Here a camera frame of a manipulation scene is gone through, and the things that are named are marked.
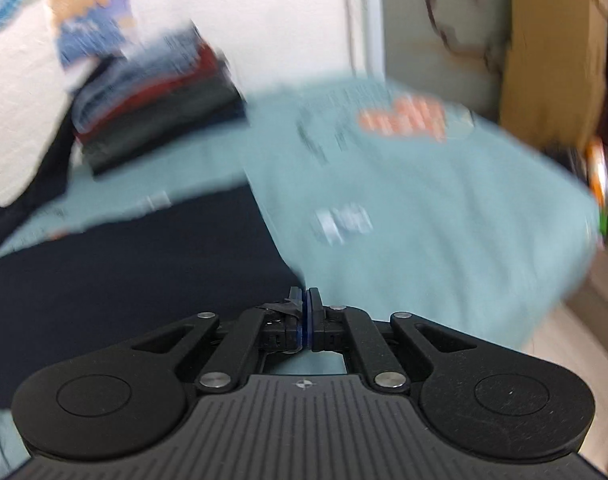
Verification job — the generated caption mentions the dark navy pants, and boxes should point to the dark navy pants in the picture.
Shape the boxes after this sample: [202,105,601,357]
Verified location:
[0,117,302,410]

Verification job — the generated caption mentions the black folded garment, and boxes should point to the black folded garment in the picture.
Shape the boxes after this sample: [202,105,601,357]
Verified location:
[82,96,245,174]

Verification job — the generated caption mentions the cardboard box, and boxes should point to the cardboard box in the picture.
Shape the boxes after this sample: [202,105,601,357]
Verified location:
[500,0,608,150]

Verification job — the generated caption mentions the grey folded garment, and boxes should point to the grey folded garment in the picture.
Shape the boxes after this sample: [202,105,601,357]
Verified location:
[82,75,241,159]

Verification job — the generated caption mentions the light blue folded jeans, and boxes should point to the light blue folded jeans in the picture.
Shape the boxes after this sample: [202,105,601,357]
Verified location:
[72,22,203,133]

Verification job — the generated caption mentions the bedding advertisement poster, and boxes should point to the bedding advertisement poster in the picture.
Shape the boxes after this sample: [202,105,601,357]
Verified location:
[46,0,135,70]

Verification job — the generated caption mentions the white door frame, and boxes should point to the white door frame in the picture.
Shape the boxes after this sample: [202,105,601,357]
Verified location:
[344,0,385,79]

